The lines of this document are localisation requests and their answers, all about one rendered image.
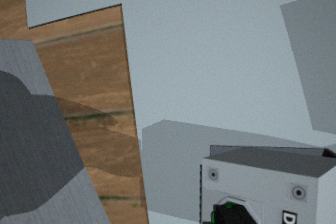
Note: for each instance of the grey table surface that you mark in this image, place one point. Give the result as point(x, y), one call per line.
point(218, 72)

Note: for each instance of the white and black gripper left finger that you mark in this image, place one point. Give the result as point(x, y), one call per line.
point(225, 215)

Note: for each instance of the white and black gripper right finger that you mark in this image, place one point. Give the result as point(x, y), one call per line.
point(242, 215)

